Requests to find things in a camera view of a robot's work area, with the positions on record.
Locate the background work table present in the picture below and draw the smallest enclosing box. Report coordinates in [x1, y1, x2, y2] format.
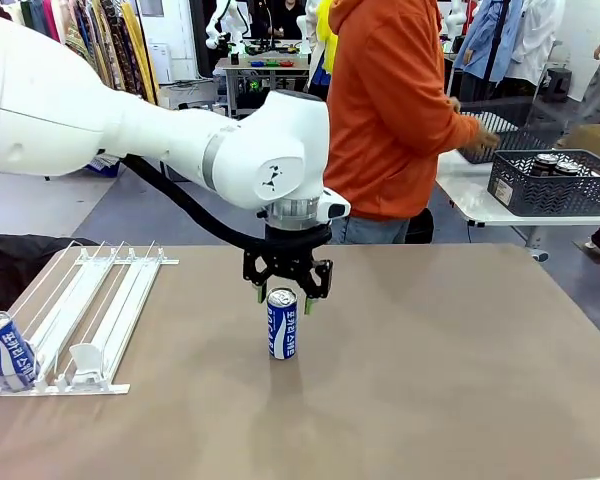
[213, 49, 312, 120]

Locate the black bag on floor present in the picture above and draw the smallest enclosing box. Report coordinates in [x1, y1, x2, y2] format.
[408, 207, 436, 245]

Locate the white side table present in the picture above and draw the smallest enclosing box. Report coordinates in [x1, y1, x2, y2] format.
[433, 148, 600, 262]

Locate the person's right forearm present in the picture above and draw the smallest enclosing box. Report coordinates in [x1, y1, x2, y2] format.
[427, 102, 482, 157]

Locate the background person in black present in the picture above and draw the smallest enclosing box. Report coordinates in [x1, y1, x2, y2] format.
[265, 0, 307, 41]

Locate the yellow patterned hanging garment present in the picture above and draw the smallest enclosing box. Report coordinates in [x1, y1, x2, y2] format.
[118, 0, 160, 107]

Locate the blue-grey basket with handle holes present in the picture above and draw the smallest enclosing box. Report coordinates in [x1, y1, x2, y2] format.
[486, 149, 600, 218]

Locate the cardboard box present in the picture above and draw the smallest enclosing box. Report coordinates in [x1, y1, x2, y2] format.
[563, 123, 600, 169]

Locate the person in orange hoodie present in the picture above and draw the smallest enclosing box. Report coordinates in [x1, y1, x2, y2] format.
[322, 0, 481, 246]

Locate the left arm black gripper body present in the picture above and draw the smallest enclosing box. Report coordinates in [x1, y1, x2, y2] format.
[242, 246, 317, 291]

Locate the person's right hand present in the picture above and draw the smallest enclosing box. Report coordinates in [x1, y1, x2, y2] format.
[470, 119, 502, 152]

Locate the row of hanging garments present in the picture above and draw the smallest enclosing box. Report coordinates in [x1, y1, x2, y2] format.
[18, 0, 159, 106]

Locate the white floor appliance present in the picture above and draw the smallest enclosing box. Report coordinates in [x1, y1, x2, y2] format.
[146, 42, 174, 85]

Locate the dark plastic stool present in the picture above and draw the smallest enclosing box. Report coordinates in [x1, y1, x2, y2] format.
[543, 67, 574, 105]

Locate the white wire can dispenser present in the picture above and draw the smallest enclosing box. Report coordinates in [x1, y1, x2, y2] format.
[0, 239, 180, 398]

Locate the black cloth cover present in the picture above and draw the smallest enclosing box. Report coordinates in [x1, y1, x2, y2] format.
[0, 233, 101, 316]

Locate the blue-grey woven plastic basket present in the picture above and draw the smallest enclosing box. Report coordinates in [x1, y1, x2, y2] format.
[456, 111, 537, 166]

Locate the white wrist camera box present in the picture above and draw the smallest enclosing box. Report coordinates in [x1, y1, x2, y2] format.
[319, 188, 353, 221]

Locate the blue Pocari Sweat can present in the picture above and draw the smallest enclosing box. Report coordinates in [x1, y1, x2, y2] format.
[0, 310, 39, 392]
[265, 287, 299, 361]

